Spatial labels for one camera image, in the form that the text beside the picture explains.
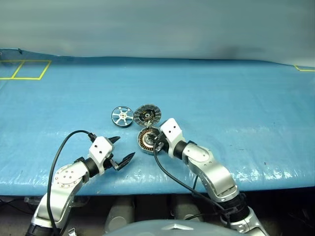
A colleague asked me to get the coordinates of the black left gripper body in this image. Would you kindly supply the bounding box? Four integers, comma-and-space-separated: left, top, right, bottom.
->
103, 153, 119, 172

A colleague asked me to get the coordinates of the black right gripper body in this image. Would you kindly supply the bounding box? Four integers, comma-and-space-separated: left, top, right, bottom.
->
153, 131, 171, 154

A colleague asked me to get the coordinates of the round motor housing base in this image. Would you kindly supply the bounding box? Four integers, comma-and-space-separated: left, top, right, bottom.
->
134, 126, 163, 156

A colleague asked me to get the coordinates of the round hinged housing lid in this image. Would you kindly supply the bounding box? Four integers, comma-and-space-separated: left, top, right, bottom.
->
133, 103, 162, 126

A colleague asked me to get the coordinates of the silver spoked rotor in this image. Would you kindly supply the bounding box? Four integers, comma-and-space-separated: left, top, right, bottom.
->
111, 105, 134, 128

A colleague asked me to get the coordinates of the blue table cover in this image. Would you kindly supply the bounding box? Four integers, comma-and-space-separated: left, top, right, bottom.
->
0, 48, 315, 197

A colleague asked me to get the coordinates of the grey robot torso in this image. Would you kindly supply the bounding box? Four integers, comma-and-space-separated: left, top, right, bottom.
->
103, 220, 237, 236

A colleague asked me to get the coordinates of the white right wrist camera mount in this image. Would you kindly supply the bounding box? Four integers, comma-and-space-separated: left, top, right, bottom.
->
159, 118, 187, 158

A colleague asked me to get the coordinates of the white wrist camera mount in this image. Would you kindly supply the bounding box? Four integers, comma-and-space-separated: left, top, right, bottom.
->
88, 137, 116, 175
159, 118, 187, 158

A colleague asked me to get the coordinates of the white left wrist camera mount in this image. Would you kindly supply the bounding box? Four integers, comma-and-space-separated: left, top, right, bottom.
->
88, 137, 116, 175

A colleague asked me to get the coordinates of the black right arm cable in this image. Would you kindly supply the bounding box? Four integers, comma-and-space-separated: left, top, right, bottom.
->
153, 144, 247, 229

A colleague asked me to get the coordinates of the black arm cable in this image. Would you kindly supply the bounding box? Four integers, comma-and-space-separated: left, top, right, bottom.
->
46, 130, 96, 236
153, 144, 247, 229

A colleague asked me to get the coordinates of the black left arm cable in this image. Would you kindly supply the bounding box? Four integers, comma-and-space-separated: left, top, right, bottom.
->
46, 130, 96, 236

